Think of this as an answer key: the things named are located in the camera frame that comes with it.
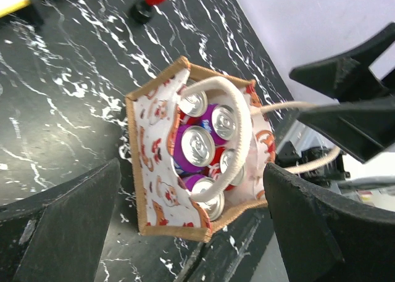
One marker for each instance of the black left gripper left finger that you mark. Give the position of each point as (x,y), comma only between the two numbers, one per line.
(58,234)

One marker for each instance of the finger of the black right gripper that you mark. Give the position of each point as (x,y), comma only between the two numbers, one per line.
(363,129)
(347,77)

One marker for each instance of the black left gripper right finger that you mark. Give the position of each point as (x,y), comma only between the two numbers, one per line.
(324,236)

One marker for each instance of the red capped black bottle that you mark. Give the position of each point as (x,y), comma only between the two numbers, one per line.
(142,11)

